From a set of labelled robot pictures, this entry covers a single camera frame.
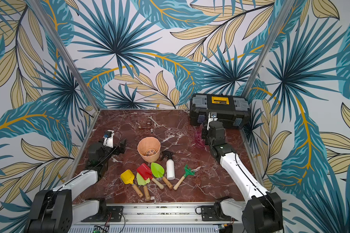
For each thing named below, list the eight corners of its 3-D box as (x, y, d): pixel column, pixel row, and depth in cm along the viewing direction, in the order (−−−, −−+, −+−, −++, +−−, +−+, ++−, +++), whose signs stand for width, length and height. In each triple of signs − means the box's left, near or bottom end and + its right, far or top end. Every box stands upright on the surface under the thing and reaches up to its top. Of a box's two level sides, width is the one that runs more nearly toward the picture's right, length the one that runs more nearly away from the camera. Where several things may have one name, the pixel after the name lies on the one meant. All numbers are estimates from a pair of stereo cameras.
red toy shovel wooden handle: (136, 171, 90) (135, 169, 87) (143, 164, 92) (143, 162, 90) (158, 193, 82) (158, 192, 80) (166, 185, 85) (166, 183, 82)
